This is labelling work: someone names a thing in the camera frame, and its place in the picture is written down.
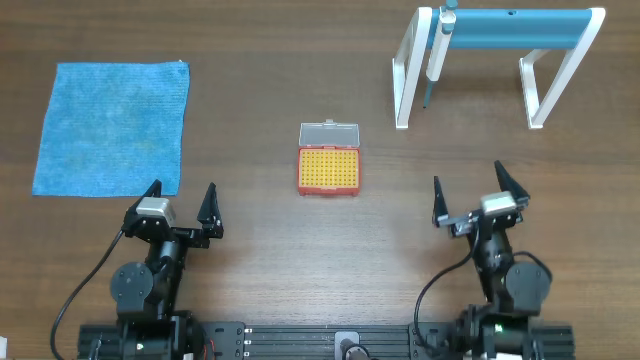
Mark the red and yellow tip box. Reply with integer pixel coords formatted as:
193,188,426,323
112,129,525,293
297,118,362,198

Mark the mounting rail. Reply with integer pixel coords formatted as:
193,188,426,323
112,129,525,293
77,322,576,360

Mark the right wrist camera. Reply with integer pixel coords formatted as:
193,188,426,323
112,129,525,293
479,190,518,218

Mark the white pipette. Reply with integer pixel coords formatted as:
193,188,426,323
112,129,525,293
422,0,459,110

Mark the black cable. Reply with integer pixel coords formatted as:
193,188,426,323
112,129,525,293
49,229,126,360
413,225,554,352

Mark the blue cloth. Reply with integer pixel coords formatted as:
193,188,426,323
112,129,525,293
31,60,192,198

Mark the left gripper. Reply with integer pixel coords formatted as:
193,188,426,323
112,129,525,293
122,178,225,250

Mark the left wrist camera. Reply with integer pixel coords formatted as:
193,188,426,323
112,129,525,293
135,196,177,226

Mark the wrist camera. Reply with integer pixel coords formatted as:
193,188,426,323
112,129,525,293
479,190,518,218
135,196,177,226

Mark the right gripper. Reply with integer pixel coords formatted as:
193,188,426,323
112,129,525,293
432,159,531,239

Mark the white and blue stand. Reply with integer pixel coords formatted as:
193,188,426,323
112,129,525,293
392,5,607,131

